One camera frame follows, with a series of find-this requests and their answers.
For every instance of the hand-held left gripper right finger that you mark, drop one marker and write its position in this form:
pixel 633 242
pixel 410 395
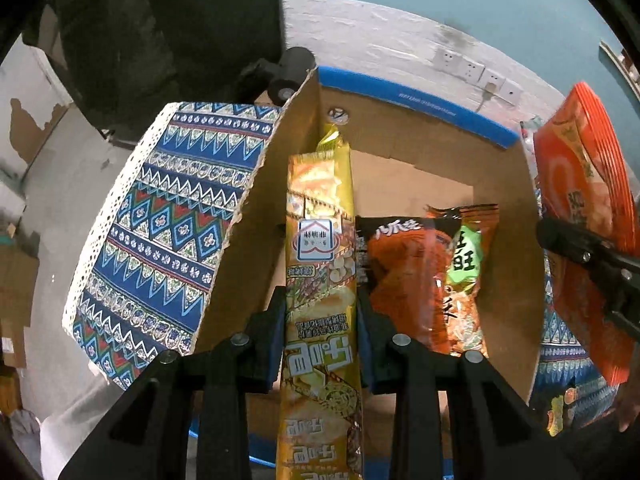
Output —
pixel 370 350

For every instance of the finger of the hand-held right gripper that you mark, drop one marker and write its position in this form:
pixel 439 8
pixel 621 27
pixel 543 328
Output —
pixel 575 242

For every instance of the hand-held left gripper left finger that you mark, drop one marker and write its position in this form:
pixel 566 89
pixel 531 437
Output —
pixel 270 330

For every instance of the plain orange snack packet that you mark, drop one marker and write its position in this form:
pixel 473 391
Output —
pixel 575 185

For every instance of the long yellow snack packet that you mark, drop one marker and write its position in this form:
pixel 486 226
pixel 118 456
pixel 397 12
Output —
pixel 320 260

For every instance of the orange snack packet dark end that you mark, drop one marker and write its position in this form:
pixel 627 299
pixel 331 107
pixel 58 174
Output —
pixel 405 270

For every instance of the orange snack packet green label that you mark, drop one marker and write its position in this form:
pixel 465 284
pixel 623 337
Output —
pixel 465 260

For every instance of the cardboard box with blue outside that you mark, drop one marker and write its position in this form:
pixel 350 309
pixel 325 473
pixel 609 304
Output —
pixel 410 180

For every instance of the blue patterned tablecloth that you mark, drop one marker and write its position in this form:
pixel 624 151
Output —
pixel 165 240

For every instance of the small yellow orange packet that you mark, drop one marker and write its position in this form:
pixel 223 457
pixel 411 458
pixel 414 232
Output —
pixel 557 410

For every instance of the brown cardboard box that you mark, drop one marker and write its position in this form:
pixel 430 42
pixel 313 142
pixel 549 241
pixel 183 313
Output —
pixel 17 280

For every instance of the black round device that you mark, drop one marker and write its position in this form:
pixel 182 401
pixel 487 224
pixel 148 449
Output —
pixel 290 72

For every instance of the black cloth cover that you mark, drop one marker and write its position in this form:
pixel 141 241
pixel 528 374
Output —
pixel 175 35

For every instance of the white wall socket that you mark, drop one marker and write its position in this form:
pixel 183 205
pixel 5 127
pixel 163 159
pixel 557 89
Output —
pixel 445 60
pixel 492 79
pixel 512 91
pixel 471 70

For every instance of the wall shelf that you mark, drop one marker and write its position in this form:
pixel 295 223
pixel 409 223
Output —
pixel 622 62

